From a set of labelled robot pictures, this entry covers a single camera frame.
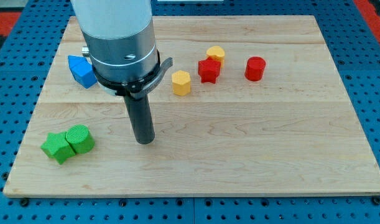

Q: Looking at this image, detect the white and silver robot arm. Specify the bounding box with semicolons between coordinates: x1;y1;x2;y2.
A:
71;0;160;93

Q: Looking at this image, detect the yellow hexagon block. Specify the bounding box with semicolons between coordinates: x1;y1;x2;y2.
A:
172;70;191;96

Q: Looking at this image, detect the wooden board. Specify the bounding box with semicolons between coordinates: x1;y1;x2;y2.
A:
3;16;380;198

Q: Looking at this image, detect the red star block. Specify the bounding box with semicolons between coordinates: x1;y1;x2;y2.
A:
198;59;221;84

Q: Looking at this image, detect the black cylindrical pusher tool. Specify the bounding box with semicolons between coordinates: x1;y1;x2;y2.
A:
124;95;155;144

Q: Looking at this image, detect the red cylinder block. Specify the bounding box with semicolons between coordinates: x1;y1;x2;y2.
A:
244;57;266;82

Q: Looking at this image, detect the green cylinder block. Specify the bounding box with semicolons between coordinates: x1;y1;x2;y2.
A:
65;124;95;154

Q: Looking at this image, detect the blue block behind pentagon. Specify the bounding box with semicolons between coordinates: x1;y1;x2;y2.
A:
68;55;87;69

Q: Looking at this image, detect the green star block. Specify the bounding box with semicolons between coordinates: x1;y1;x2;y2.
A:
40;131;76;165

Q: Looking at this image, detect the black clamp ring with lever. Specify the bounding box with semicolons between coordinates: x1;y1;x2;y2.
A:
91;49;174;100

